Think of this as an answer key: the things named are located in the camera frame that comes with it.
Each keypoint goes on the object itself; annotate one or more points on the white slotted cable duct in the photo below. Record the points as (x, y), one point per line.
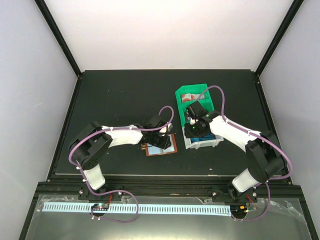
(155, 209)

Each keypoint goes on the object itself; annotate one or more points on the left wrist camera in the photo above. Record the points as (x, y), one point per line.
(166, 128)

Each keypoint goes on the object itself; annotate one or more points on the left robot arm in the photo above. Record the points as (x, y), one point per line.
(88, 148)

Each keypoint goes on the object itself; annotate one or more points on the right black frame post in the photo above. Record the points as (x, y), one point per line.
(283, 27)

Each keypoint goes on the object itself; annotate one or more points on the right circuit board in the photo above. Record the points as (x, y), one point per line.
(241, 209)

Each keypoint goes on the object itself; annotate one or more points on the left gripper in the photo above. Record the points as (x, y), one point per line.
(164, 145)

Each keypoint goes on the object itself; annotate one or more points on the green bin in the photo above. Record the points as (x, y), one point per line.
(189, 89)
(182, 109)

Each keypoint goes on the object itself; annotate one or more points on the white bin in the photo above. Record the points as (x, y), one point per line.
(201, 144)

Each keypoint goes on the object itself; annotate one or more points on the green upper bin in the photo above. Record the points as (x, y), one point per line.
(189, 89)

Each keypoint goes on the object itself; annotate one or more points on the red white cards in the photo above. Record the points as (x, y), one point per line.
(187, 97)

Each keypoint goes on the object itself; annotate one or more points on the blue credit card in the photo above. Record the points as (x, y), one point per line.
(203, 138)

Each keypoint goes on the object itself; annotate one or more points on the green middle bin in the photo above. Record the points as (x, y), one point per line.
(182, 109)

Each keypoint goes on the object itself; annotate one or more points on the left circuit board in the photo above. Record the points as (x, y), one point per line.
(100, 206)

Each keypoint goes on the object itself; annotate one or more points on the circuit board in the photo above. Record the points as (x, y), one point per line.
(241, 209)
(100, 206)

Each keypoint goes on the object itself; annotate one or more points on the black frame post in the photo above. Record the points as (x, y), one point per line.
(283, 27)
(48, 17)

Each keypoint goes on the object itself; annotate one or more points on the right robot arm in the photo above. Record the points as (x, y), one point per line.
(264, 156)

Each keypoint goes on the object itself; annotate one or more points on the left black frame post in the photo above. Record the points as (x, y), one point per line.
(48, 17)

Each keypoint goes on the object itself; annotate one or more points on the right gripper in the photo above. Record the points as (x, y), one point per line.
(188, 134)

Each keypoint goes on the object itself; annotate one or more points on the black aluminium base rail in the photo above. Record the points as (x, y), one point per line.
(168, 186)

